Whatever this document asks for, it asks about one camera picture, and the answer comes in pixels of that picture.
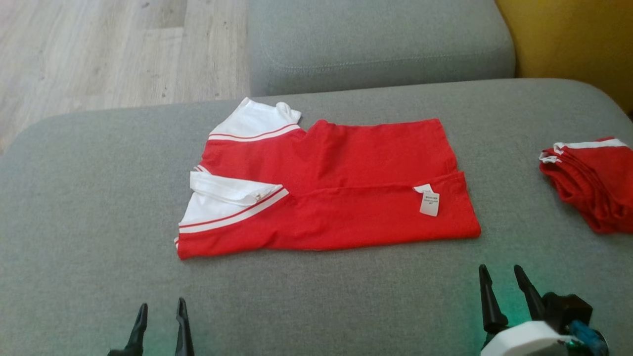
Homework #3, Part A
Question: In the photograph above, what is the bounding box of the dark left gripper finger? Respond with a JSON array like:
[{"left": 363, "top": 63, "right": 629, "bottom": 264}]
[
  {"left": 175, "top": 297, "right": 195, "bottom": 356},
  {"left": 107, "top": 303, "right": 149, "bottom": 356}
]

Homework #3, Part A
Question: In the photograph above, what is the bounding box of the yellow cushion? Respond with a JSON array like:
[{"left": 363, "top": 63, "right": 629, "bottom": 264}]
[{"left": 496, "top": 0, "right": 633, "bottom": 115}]

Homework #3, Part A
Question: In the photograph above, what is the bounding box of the red garment white trim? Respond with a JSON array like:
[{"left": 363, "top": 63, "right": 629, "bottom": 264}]
[{"left": 538, "top": 137, "right": 633, "bottom": 235}]

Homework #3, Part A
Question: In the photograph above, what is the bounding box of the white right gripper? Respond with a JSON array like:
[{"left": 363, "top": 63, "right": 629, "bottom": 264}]
[{"left": 478, "top": 264, "right": 610, "bottom": 356}]

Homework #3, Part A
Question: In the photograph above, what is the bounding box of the large grey sofa seat cushion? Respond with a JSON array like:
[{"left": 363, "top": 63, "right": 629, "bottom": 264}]
[{"left": 0, "top": 78, "right": 633, "bottom": 356}]

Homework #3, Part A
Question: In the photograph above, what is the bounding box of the small grey sofa cushion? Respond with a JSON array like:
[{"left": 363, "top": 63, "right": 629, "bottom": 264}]
[{"left": 249, "top": 0, "right": 516, "bottom": 97}]

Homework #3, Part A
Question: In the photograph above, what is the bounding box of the red shirt with white sleeves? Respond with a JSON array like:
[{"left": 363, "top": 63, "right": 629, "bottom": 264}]
[{"left": 174, "top": 97, "right": 482, "bottom": 261}]

